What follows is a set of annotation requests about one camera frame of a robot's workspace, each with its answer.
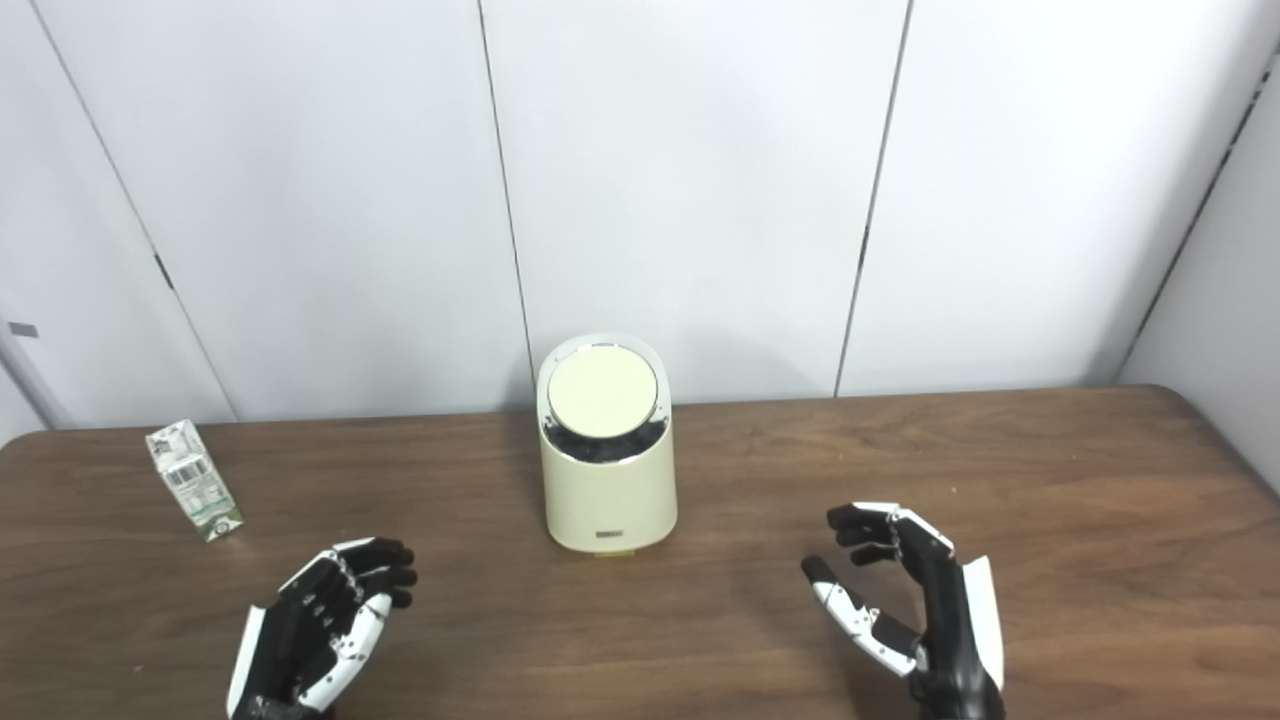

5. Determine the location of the white green milk carton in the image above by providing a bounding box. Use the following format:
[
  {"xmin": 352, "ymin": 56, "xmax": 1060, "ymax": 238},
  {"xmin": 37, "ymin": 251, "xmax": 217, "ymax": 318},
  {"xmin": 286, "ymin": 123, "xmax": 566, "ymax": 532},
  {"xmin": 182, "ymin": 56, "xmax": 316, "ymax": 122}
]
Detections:
[{"xmin": 145, "ymin": 419, "xmax": 244, "ymax": 542}]

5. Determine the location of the cream-colored round bin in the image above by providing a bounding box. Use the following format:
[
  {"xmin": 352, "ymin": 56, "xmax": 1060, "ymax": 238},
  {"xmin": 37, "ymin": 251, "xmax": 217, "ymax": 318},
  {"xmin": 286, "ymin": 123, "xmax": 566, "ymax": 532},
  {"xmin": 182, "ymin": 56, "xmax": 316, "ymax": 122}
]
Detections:
[{"xmin": 537, "ymin": 334, "xmax": 678, "ymax": 557}]

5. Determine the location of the cream round bin lid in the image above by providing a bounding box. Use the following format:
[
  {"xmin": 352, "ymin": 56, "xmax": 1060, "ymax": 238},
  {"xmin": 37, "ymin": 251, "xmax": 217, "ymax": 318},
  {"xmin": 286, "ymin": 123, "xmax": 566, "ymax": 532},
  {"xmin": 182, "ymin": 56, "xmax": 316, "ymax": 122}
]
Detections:
[{"xmin": 547, "ymin": 343, "xmax": 660, "ymax": 438}]

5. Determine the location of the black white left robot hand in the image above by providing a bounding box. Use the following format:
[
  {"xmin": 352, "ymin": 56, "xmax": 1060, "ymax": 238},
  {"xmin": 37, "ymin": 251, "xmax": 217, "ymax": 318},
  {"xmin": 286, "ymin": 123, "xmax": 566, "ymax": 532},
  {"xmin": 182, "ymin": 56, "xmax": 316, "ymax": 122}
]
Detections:
[{"xmin": 226, "ymin": 537, "xmax": 419, "ymax": 720}]

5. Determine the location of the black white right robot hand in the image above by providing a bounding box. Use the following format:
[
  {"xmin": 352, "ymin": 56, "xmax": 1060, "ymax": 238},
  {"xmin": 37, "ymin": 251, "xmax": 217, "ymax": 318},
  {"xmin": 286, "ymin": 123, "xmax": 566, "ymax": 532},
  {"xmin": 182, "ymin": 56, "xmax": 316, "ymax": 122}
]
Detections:
[{"xmin": 800, "ymin": 502, "xmax": 1006, "ymax": 720}]

